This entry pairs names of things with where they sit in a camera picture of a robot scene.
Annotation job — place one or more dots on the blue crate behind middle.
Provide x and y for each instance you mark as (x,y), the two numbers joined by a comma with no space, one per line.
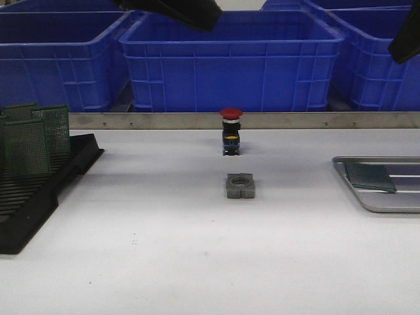
(285,5)

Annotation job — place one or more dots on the blue crate behind left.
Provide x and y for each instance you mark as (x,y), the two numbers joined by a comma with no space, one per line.
(62,6)

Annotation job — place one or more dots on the blue plastic crate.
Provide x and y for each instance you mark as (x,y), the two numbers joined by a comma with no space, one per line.
(364,73)
(257,61)
(72,58)

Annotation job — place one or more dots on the blue plastic crate middle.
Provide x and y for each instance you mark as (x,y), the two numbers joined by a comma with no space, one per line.
(257,61)

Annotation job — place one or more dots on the blue crate behind right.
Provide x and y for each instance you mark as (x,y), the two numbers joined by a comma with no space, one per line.
(357,4)

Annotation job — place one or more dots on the steel shelf frame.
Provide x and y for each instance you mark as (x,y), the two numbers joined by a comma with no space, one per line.
(269,120)

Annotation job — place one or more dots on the blue plastic crate right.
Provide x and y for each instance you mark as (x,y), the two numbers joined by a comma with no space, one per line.
(364,73)

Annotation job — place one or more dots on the black slotted board rack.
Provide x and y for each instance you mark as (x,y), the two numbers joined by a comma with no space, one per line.
(27,203)

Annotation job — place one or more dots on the green perfboard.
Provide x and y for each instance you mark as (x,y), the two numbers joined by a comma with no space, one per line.
(369,177)
(19,112)
(26,149)
(57,128)

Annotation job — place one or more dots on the red emergency stop button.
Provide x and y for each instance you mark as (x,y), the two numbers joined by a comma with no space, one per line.
(230,131)

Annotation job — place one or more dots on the silver metal tray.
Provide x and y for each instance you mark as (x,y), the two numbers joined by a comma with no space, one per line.
(404,172)

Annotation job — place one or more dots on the blue plastic crate left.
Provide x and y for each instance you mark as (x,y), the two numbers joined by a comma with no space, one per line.
(72,58)

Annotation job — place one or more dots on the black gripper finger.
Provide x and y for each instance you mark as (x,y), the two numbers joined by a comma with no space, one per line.
(197,14)
(405,45)

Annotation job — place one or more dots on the grey square mounting block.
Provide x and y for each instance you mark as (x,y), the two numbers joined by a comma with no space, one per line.
(240,186)

